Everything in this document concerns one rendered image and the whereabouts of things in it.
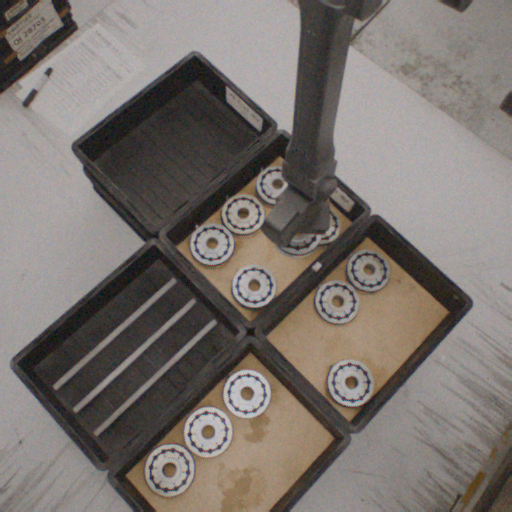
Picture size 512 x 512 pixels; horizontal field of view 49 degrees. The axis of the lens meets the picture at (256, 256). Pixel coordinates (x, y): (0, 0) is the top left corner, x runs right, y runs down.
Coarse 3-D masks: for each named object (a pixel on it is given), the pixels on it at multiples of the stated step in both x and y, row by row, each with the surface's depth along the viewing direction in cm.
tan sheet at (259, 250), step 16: (240, 192) 139; (336, 208) 139; (240, 240) 135; (256, 240) 135; (240, 256) 134; (256, 256) 134; (272, 256) 134; (208, 272) 132; (224, 272) 132; (272, 272) 133; (288, 272) 133; (224, 288) 131; (256, 288) 131
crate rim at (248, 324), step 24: (264, 144) 133; (240, 168) 130; (360, 216) 128; (168, 240) 123; (336, 240) 126; (192, 264) 122; (312, 264) 124; (216, 288) 121; (288, 288) 122; (240, 312) 119; (264, 312) 120
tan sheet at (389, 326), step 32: (384, 256) 136; (384, 288) 133; (416, 288) 134; (288, 320) 130; (320, 320) 130; (352, 320) 130; (384, 320) 131; (416, 320) 131; (288, 352) 127; (320, 352) 128; (352, 352) 128; (384, 352) 128; (320, 384) 125; (352, 384) 126; (352, 416) 124
